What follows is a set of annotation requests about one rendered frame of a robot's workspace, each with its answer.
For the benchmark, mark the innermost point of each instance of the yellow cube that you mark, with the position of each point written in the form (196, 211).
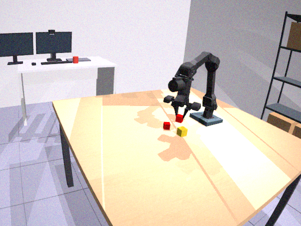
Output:
(181, 131)

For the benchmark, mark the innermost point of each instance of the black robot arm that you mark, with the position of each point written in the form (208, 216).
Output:
(184, 76)

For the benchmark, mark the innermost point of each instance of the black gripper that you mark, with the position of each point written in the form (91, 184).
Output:
(191, 106)

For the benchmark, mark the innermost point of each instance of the red cube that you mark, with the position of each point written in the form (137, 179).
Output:
(166, 125)
(179, 118)

